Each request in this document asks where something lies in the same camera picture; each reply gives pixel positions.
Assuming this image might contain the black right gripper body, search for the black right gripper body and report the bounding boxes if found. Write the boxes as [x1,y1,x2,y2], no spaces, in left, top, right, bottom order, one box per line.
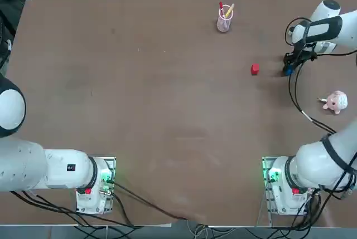
[291,42,309,63]

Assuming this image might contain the pink plush pig toy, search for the pink plush pig toy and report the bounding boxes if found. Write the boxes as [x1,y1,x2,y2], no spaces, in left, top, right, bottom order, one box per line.
[317,90,349,115]

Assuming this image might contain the clear pink pen cup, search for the clear pink pen cup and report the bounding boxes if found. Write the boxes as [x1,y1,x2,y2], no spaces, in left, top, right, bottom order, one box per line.
[216,4,234,33]

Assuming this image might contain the yellow pen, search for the yellow pen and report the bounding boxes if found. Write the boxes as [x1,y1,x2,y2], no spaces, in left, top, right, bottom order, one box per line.
[224,3,235,19]

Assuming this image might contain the black cable with white tag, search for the black cable with white tag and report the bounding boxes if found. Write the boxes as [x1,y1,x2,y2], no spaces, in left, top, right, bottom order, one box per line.
[288,63,337,135]

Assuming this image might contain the metal base plate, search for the metal base plate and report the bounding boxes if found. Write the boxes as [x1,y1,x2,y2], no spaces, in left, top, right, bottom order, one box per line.
[75,155,117,215]
[261,155,311,216]

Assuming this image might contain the dark brown cable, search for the dark brown cable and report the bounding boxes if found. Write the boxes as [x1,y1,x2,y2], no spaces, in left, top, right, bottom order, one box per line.
[113,182,193,222]

